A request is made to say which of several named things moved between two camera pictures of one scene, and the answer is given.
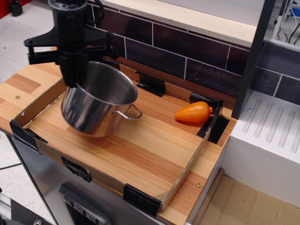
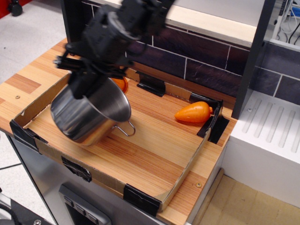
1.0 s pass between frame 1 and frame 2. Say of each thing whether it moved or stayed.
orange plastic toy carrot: stayed
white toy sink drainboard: stayed
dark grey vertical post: stayed
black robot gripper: moved
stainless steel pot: moved
